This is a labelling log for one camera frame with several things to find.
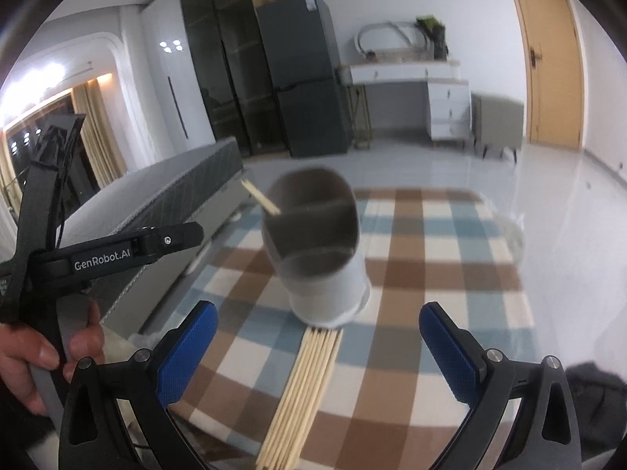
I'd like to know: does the beige curtain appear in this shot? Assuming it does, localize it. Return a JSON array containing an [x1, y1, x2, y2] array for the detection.
[[72, 74, 128, 192]]

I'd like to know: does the grey utensil holder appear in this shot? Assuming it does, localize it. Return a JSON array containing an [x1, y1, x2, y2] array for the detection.
[[262, 167, 371, 329]]

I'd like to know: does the checked tablecloth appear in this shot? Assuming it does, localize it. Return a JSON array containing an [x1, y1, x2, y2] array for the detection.
[[142, 188, 540, 470]]

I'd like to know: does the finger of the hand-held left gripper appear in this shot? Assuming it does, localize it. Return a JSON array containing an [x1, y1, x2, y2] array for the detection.
[[17, 114, 87, 256], [29, 222, 205, 293]]

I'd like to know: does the green potted plant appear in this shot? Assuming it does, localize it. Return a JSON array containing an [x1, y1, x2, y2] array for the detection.
[[416, 16, 449, 60]]

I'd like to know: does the wooden door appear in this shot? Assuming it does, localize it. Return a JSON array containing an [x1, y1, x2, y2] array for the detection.
[[502, 0, 589, 150]]

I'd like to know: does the black glass cabinet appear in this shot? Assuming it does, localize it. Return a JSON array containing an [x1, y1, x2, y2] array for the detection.
[[177, 0, 291, 155]]

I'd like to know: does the person's left hand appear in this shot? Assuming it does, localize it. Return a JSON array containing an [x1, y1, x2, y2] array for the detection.
[[0, 304, 103, 416]]

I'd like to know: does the wooden folding rack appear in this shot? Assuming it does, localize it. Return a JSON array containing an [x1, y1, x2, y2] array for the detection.
[[350, 83, 374, 148]]

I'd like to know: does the white wardrobe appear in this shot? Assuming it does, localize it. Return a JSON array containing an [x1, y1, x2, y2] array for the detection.
[[141, 0, 246, 167]]

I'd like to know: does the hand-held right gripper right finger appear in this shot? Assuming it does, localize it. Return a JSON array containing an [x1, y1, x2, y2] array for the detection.
[[419, 302, 584, 470]]

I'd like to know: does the dark grey refrigerator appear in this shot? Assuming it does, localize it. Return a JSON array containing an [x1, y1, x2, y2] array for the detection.
[[256, 0, 356, 158]]

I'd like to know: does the dark cloth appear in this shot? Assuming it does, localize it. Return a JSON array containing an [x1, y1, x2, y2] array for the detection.
[[563, 361, 627, 462]]

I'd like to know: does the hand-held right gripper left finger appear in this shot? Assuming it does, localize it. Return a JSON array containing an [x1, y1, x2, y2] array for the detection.
[[59, 300, 221, 470]]

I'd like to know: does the white arched frame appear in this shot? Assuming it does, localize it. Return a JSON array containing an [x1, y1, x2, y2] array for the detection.
[[355, 20, 434, 60]]

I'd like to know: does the white desk with drawers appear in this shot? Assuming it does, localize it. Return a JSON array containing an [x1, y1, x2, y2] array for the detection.
[[338, 56, 474, 146]]

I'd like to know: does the light wooden chopstick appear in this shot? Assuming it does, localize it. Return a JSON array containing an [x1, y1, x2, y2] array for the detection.
[[241, 179, 282, 216]]

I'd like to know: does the bundle of wooden chopsticks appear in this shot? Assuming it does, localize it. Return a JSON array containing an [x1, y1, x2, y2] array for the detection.
[[256, 325, 344, 470]]

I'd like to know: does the beige cloth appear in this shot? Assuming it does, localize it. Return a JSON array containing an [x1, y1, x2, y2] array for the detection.
[[100, 328, 162, 358]]

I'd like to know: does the grey nightstand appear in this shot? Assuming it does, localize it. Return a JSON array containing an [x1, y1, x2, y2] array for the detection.
[[471, 92, 526, 160]]

